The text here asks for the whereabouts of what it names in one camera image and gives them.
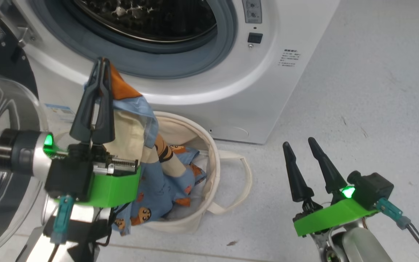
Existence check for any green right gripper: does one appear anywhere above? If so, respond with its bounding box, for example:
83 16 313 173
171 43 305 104
282 137 377 237

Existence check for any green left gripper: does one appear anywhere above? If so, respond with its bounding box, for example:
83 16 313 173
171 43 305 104
68 58 142 208

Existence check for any blue orange patterned garment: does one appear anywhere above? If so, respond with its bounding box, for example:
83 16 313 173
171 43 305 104
84 62 207 236

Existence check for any washing machine door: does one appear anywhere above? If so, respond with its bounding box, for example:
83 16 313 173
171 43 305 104
0 0 50 261

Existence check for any white washing machine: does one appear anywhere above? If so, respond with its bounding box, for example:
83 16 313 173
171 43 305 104
11 0 341 145

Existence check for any cream canvas laundry basket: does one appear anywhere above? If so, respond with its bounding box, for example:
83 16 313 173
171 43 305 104
51 111 252 233

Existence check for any blue energy label sticker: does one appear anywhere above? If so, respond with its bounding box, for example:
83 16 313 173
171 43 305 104
44 104 75 122

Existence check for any printed text warning label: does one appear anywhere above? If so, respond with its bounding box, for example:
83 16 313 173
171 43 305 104
278 48 302 68

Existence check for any grey rating label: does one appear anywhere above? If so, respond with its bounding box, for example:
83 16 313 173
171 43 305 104
242 0 263 24

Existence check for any right camera cable teal connector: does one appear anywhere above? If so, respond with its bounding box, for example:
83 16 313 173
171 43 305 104
375 198 419 259

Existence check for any camera cable teal connector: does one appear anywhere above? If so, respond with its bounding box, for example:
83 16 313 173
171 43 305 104
375 198 419 259
48 195 75 262

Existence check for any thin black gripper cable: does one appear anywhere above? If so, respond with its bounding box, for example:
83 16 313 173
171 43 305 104
97 204 131 249

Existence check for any left camera cable teal connector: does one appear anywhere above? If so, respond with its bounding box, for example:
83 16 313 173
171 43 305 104
48 195 75 262

